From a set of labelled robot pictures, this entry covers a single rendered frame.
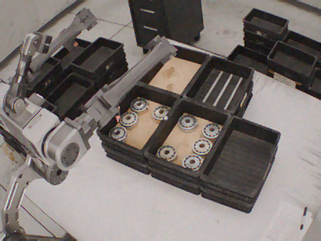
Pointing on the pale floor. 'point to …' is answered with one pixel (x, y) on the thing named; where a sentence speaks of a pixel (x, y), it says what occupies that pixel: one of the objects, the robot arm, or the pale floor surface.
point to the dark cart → (166, 20)
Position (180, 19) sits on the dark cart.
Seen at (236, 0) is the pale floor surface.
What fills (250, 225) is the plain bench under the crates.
